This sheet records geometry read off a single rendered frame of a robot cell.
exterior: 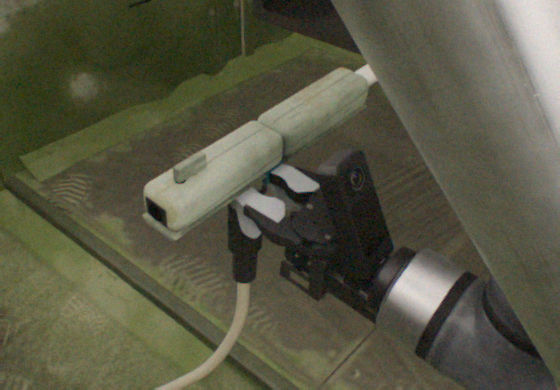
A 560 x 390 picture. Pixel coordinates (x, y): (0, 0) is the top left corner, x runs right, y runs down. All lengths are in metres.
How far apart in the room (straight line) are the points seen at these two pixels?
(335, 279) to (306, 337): 0.47
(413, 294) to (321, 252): 0.10
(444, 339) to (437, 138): 0.35
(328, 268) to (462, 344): 0.14
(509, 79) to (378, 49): 0.04
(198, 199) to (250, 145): 0.08
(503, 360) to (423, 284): 0.09
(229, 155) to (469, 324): 0.26
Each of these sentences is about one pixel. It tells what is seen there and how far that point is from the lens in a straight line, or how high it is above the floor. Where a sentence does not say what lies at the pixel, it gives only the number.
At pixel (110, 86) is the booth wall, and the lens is 1.61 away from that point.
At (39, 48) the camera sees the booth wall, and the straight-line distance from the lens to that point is 1.48.
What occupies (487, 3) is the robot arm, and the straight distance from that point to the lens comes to 0.17.
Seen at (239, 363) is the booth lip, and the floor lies 0.03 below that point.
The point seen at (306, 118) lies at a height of 0.55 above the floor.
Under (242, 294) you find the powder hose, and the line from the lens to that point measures 0.77.
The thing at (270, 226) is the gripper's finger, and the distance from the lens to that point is 0.58.
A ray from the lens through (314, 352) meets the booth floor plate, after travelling 1.05.
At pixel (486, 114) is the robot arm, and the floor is 0.79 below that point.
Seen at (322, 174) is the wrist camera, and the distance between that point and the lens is 0.53.
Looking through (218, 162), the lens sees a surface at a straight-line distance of 0.57.
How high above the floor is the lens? 0.88
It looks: 37 degrees down
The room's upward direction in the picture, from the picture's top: straight up
